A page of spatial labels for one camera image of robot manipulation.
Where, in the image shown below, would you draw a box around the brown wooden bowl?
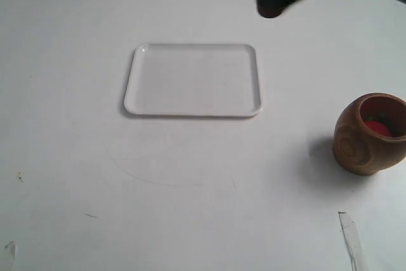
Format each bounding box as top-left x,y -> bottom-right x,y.
332,93 -> 405,176

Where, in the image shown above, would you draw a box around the red object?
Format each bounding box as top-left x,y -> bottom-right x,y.
364,121 -> 392,137

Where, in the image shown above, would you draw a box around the dark green vegetable piece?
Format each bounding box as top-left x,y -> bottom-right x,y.
367,112 -> 386,123

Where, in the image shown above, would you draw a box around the white plastic tray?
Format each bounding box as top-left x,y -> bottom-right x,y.
123,43 -> 263,118

